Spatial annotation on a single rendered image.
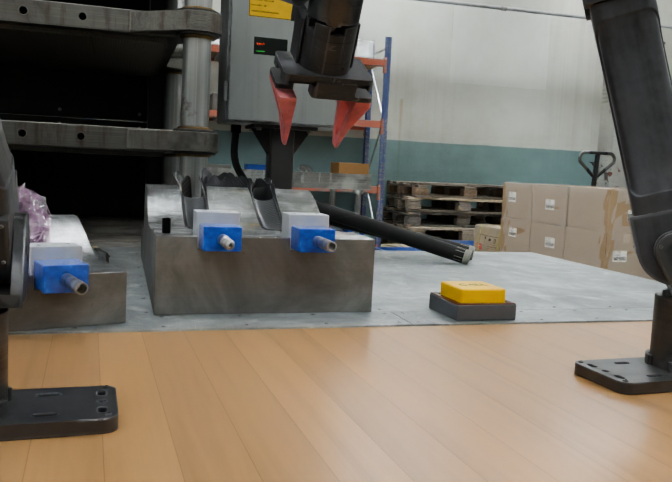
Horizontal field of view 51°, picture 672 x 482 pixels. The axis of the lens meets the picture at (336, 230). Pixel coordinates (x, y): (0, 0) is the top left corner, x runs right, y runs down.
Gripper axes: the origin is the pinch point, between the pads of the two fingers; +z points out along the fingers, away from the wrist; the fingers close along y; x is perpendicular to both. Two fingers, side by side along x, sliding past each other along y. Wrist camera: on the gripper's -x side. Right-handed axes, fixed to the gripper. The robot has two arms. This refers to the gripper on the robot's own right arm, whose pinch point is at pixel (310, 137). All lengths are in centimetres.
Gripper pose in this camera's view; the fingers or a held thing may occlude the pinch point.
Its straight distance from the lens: 85.2
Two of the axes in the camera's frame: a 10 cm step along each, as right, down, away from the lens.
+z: -1.9, 8.2, 5.5
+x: 2.3, 5.8, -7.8
